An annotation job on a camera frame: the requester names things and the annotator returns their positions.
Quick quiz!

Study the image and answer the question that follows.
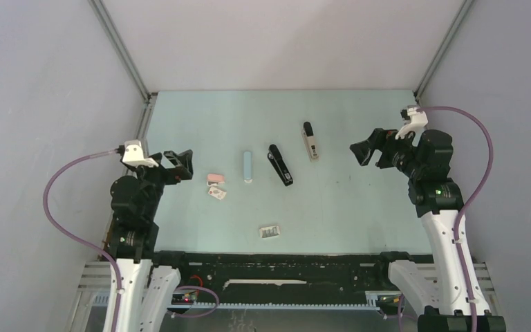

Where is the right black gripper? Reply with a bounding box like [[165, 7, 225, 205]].
[[350, 127, 424, 178]]

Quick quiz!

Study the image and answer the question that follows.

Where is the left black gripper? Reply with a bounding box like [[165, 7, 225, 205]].
[[131, 149, 193, 219]]

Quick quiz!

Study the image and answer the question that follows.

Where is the light blue stapler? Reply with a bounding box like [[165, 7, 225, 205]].
[[243, 151, 253, 183]]

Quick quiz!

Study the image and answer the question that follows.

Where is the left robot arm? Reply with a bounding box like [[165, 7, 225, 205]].
[[104, 149, 194, 331]]

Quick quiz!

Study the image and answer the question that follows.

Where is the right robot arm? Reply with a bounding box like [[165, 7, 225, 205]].
[[349, 128, 507, 331]]

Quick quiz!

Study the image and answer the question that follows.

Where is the pink mini stapler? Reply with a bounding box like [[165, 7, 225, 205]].
[[207, 174, 225, 186]]

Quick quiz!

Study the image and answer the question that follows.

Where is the beige and black stapler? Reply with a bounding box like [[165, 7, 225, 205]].
[[301, 121, 319, 161]]

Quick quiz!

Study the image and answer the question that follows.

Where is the white staple box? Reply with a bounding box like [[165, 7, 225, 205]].
[[208, 185, 227, 201]]

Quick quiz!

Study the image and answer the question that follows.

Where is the open staple tray box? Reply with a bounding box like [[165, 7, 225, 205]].
[[259, 225, 281, 239]]

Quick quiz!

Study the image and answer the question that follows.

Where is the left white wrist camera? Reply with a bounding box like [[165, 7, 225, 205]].
[[120, 140, 159, 167]]

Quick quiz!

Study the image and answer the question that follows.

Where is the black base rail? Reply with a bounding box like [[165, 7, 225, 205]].
[[153, 250, 433, 306]]

